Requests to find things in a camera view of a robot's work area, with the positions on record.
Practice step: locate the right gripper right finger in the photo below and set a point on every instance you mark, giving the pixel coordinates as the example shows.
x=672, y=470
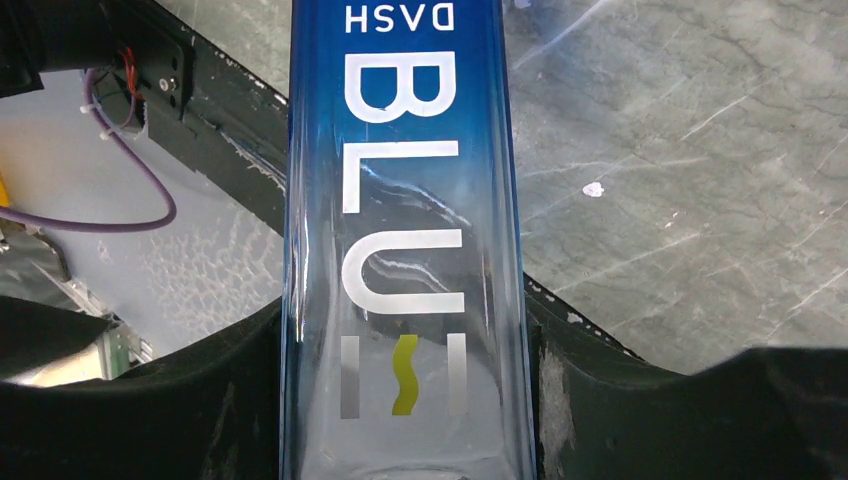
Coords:
x=602, y=412

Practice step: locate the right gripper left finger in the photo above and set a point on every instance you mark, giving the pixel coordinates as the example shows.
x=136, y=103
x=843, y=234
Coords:
x=207, y=411

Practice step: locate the clear blue labelled bottle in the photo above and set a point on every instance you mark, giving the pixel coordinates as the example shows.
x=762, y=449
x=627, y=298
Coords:
x=404, y=341

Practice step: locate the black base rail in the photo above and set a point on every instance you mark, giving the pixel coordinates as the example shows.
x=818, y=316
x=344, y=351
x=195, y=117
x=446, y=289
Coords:
x=147, y=71

